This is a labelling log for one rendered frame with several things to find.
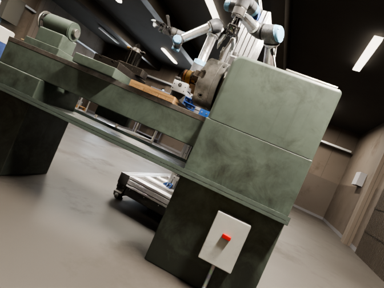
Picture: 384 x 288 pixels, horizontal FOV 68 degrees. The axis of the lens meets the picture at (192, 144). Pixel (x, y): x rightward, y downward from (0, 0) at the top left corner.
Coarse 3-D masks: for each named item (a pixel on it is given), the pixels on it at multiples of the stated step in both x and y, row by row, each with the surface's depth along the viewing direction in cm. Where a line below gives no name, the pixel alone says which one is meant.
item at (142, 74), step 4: (124, 64) 196; (128, 64) 196; (128, 68) 195; (132, 68) 195; (136, 68) 194; (136, 72) 194; (140, 72) 193; (144, 72) 196; (140, 76) 194; (144, 76) 199
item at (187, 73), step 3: (183, 72) 180; (186, 72) 180; (189, 72) 179; (183, 75) 180; (186, 75) 179; (189, 75) 178; (183, 78) 181; (186, 78) 179; (189, 78) 178; (186, 81) 181; (189, 81) 179; (192, 81) 180; (195, 81) 184; (189, 84) 182
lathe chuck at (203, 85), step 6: (210, 60) 170; (216, 60) 172; (204, 66) 166; (210, 66) 166; (216, 66) 166; (210, 72) 164; (216, 72) 164; (198, 78) 165; (204, 78) 164; (210, 78) 164; (198, 84) 166; (204, 84) 165; (210, 84) 164; (198, 90) 167; (204, 90) 166; (204, 96) 167; (198, 102) 173; (204, 102) 170; (204, 108) 176
